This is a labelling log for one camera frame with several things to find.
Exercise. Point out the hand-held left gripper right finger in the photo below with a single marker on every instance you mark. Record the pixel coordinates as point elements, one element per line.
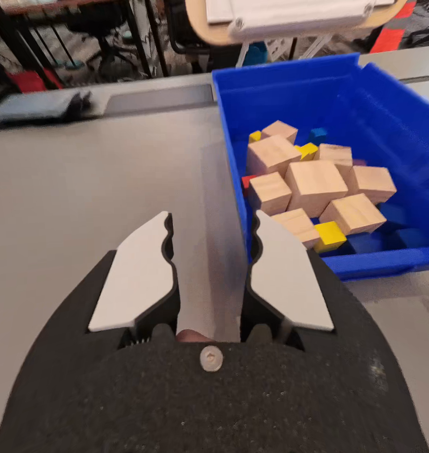
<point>288,279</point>

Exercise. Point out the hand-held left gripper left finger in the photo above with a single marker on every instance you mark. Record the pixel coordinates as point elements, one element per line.
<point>136,279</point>

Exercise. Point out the pile of wooden cubes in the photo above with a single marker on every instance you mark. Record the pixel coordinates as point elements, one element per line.
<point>313,184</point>

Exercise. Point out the blue plastic bin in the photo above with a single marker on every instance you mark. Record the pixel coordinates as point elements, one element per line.
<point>377,106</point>

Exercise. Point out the grey flat object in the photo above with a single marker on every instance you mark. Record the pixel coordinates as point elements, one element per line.
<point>33,106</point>

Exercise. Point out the red bag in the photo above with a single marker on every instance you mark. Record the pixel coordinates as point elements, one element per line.
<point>30,80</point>

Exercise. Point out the wooden sign board on stand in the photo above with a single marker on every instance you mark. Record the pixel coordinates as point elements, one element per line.
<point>288,17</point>

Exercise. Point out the black metal desk frame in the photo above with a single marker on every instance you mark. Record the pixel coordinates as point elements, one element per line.
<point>136,42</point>

